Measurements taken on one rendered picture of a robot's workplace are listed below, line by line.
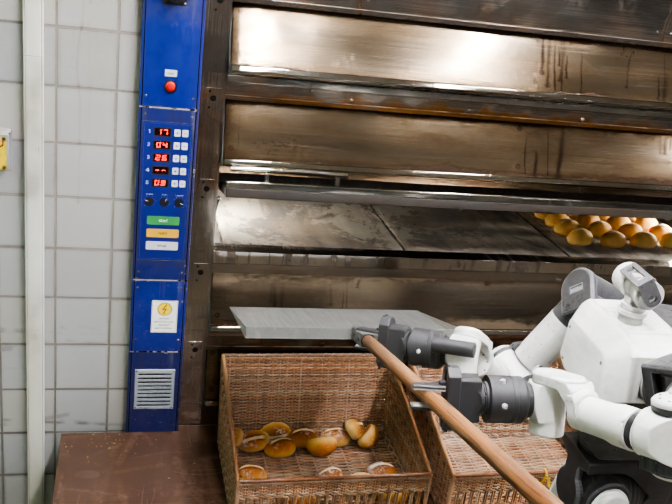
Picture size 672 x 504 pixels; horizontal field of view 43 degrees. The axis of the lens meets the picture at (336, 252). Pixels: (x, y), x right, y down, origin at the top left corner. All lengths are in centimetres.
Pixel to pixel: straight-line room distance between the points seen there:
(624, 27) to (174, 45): 132
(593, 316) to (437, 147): 84
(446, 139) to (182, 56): 81
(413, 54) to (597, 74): 58
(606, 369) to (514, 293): 106
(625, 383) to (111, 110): 146
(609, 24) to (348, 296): 113
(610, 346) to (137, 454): 145
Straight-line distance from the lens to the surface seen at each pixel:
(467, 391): 157
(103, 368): 266
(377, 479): 239
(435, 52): 248
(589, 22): 266
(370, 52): 241
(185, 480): 255
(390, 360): 178
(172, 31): 230
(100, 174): 241
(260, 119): 241
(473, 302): 278
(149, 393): 267
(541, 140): 268
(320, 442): 263
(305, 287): 261
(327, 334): 205
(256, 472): 250
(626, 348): 181
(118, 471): 258
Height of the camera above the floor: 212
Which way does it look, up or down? 21 degrees down
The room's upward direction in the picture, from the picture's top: 8 degrees clockwise
